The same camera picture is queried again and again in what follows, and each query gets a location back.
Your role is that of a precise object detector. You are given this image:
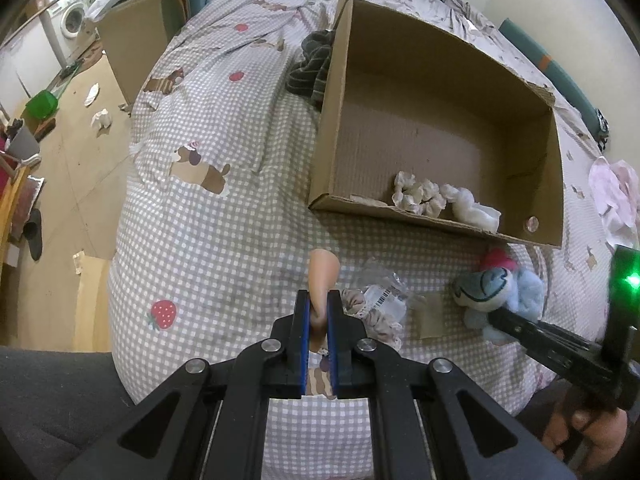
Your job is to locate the teal cushion with orange stripe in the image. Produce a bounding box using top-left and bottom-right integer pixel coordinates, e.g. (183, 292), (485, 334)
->
(499, 17), (611, 153)

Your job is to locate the dark striped cloth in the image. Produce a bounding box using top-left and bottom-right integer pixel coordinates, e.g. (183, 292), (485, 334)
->
(285, 30), (337, 111)

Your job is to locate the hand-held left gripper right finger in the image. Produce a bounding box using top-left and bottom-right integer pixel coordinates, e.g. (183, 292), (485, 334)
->
(327, 289), (577, 480)

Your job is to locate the brown patterned scrunchie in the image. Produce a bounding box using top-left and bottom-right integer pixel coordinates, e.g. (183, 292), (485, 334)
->
(340, 289), (407, 353)

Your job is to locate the blue plush toy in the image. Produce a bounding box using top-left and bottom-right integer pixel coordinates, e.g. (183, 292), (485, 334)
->
(452, 249), (547, 343)

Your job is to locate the pink white cloth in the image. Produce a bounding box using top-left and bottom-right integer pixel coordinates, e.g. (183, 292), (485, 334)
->
(587, 156), (640, 251)

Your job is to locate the black slipper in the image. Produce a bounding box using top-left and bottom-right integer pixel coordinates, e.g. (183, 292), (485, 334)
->
(22, 209), (45, 262)

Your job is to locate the peach soft sponge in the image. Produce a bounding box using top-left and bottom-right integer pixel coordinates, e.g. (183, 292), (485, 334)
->
(308, 249), (341, 352)

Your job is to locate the washing machine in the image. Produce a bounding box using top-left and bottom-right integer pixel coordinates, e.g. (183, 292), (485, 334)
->
(40, 0), (91, 66)

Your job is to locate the white crumpled cloth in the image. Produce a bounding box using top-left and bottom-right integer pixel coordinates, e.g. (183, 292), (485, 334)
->
(440, 182), (502, 233)

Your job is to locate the clear plastic bag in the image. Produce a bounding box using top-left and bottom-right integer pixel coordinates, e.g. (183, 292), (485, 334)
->
(356, 259), (426, 328)

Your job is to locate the dark grey cloth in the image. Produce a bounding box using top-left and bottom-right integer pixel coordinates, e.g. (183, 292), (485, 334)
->
(0, 345), (151, 480)

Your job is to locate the grey waste bin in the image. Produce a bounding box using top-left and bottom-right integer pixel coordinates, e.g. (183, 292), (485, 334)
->
(6, 121), (41, 160)

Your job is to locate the checked printed bedsheet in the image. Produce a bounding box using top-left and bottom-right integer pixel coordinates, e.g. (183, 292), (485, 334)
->
(106, 0), (613, 480)

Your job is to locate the flat cardboard sheet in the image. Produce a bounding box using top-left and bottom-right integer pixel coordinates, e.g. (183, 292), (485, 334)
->
(97, 0), (170, 106)

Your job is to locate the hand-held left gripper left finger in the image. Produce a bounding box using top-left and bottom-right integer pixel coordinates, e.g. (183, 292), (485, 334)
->
(60, 290), (309, 480)

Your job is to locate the white scrunchie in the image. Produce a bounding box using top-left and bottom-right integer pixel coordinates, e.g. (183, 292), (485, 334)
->
(391, 172), (448, 218)

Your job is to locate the person's right hand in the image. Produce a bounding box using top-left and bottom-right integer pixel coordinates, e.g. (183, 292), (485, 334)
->
(542, 387), (629, 467)

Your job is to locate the brown paper piece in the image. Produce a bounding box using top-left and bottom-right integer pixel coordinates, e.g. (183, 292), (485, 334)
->
(412, 292), (453, 338)

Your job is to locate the green plastic bin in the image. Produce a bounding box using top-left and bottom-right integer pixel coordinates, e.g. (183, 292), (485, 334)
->
(25, 90), (58, 122)

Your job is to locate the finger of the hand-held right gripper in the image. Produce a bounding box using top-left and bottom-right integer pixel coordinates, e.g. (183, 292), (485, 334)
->
(483, 307), (608, 387)

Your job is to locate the cardboard box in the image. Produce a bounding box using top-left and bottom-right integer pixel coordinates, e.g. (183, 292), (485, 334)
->
(307, 0), (566, 251)

